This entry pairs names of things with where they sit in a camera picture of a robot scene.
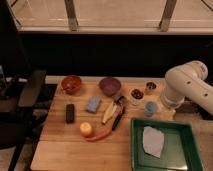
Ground yellow red apple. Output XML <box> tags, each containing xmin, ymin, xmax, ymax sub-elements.
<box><xmin>80</xmin><ymin>122</ymin><xmax>93</xmax><ymax>137</ymax></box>

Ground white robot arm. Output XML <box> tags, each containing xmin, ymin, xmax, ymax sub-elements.
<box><xmin>160</xmin><ymin>61</ymin><xmax>213</xmax><ymax>115</ymax></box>

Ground small metal cup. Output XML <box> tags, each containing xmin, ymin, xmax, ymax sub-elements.
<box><xmin>145</xmin><ymin>82</ymin><xmax>157</xmax><ymax>95</ymax></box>

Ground light blue cup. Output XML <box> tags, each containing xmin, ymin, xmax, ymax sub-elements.
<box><xmin>144</xmin><ymin>101</ymin><xmax>158</xmax><ymax>117</ymax></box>

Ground purple bowl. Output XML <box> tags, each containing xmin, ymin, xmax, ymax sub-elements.
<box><xmin>99</xmin><ymin>77</ymin><xmax>121</xmax><ymax>97</ymax></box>

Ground blue sponge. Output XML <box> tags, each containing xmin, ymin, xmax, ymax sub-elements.
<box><xmin>86</xmin><ymin>96</ymin><xmax>101</xmax><ymax>113</ymax></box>

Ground yellow banana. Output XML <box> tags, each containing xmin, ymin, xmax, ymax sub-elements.
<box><xmin>102</xmin><ymin>102</ymin><xmax>117</xmax><ymax>124</ymax></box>

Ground white bowl with dark food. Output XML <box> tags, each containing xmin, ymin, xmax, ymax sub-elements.
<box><xmin>130</xmin><ymin>89</ymin><xmax>144</xmax><ymax>106</ymax></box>

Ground brown red bowl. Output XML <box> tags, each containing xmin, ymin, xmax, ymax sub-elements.
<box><xmin>61</xmin><ymin>75</ymin><xmax>82</xmax><ymax>95</ymax></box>

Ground black rectangular block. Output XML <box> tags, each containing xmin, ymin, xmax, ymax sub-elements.
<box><xmin>66</xmin><ymin>104</ymin><xmax>75</xmax><ymax>123</ymax></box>

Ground orange carrot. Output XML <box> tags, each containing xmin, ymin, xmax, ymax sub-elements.
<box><xmin>85</xmin><ymin>129</ymin><xmax>112</xmax><ymax>142</ymax></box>

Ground white crumpled cloth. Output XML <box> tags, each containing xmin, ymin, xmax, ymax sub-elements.
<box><xmin>143</xmin><ymin>126</ymin><xmax>164</xmax><ymax>158</ymax></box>

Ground green tray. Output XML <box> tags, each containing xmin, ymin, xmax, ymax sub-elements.
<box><xmin>131</xmin><ymin>118</ymin><xmax>205</xmax><ymax>171</ymax></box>

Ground black chair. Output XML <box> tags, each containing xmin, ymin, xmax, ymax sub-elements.
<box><xmin>0</xmin><ymin>70</ymin><xmax>46</xmax><ymax>171</ymax></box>

